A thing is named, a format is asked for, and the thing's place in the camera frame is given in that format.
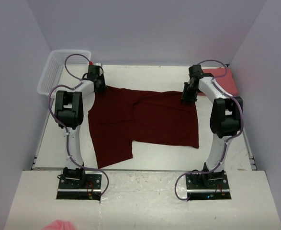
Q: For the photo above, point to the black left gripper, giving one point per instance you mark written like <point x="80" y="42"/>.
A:
<point x="101" y="86"/>

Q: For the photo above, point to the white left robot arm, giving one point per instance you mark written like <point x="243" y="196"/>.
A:
<point x="69" y="114"/>

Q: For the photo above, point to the folded pink t shirt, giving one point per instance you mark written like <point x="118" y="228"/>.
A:
<point x="226" y="82"/>

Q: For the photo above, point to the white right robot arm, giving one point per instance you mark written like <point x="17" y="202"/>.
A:
<point x="226" y="121"/>

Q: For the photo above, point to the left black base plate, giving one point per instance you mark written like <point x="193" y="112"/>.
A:
<point x="87" y="188"/>

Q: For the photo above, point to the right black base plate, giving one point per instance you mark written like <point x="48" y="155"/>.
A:
<point x="213" y="186"/>

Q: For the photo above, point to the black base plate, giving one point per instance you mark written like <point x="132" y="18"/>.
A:
<point x="213" y="186"/>
<point x="87" y="188"/>

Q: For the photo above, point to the pink cloth at bottom edge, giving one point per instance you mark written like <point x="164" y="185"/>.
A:
<point x="60" y="225"/>

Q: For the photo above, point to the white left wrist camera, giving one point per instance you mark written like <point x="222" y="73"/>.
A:
<point x="97" y="64"/>

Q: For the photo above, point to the aluminium table edge rail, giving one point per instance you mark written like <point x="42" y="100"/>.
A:
<point x="249" y="152"/>

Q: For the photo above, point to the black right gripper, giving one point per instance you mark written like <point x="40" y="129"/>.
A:
<point x="187" y="95"/>

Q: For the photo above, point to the white plastic basket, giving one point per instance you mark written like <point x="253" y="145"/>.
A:
<point x="60" y="64"/>

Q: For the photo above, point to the dark red t shirt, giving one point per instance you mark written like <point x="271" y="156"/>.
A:
<point x="120" y="116"/>

